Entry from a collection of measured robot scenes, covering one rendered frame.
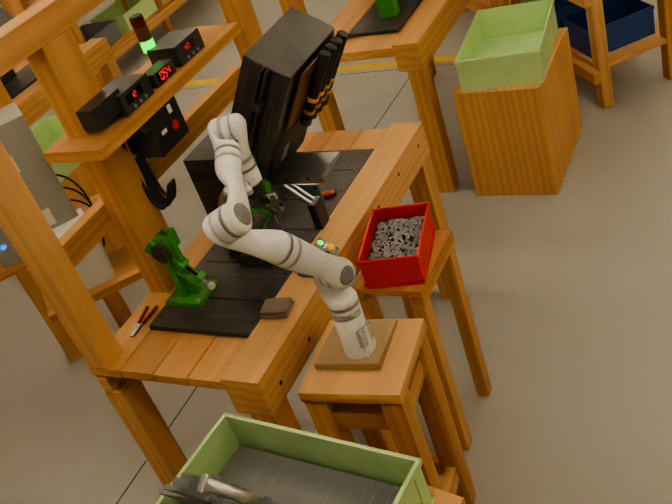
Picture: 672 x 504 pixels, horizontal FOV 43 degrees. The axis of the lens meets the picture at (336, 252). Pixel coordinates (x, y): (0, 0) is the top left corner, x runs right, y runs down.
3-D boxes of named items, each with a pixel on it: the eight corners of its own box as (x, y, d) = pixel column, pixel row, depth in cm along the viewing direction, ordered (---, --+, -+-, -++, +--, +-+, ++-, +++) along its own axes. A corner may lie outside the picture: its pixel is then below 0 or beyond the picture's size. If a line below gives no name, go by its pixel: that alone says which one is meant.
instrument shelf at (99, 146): (241, 31, 325) (238, 21, 323) (105, 161, 264) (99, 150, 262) (189, 37, 337) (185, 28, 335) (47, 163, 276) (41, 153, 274)
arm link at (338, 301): (304, 264, 241) (322, 312, 250) (328, 270, 235) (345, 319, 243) (326, 246, 246) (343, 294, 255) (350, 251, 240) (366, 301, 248)
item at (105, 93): (127, 106, 279) (118, 87, 275) (101, 130, 269) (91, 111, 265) (111, 107, 283) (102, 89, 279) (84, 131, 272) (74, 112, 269)
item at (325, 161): (341, 158, 307) (339, 151, 305) (323, 184, 296) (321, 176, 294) (251, 161, 326) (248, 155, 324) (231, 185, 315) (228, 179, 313)
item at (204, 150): (290, 190, 341) (261, 115, 322) (255, 236, 320) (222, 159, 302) (252, 190, 350) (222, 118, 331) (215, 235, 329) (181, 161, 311)
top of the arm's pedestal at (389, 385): (427, 327, 265) (424, 317, 263) (403, 404, 242) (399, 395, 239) (332, 328, 278) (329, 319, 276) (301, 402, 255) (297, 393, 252)
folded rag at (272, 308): (259, 319, 278) (256, 312, 276) (268, 303, 284) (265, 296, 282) (287, 318, 274) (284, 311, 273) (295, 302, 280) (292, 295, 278)
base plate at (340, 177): (375, 152, 349) (374, 148, 348) (251, 338, 275) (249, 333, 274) (288, 155, 370) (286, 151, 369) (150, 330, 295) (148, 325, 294)
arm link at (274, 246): (200, 243, 209) (272, 272, 227) (227, 226, 204) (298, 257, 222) (197, 212, 214) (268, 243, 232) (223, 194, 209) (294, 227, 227)
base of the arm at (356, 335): (379, 340, 257) (364, 295, 249) (366, 360, 251) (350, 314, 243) (353, 338, 262) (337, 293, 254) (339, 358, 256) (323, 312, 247)
